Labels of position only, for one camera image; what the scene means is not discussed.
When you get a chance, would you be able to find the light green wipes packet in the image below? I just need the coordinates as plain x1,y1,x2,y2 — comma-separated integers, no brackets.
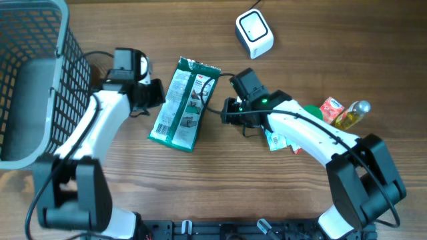
264,129,293,151

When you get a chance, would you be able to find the green glove package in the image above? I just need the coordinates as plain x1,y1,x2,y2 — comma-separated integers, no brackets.
148,57,221,152

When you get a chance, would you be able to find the green lid jar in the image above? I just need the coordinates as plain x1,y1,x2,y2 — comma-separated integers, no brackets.
304,105,323,121

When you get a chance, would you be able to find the red toothpaste tube box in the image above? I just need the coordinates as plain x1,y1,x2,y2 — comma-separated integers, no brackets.
292,145,302,155

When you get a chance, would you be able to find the red tissue pack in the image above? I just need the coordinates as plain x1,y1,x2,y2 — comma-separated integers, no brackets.
320,97,345,124

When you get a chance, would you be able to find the yellow oil bottle grey cap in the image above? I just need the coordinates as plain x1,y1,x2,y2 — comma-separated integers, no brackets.
334,100,371,131

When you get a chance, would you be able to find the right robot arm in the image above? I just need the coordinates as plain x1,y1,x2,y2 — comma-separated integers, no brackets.
221,68,406,239

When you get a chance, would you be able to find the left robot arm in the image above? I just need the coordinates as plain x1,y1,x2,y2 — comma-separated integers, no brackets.
24,47,165,239

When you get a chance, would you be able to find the white barcode scanner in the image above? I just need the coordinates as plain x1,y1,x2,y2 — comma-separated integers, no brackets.
235,9,274,59

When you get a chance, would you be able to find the grey plastic shopping basket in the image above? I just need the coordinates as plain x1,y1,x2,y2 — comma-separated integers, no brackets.
1,1,91,170

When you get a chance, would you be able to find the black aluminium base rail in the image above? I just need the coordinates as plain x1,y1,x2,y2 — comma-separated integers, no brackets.
81,218,378,240

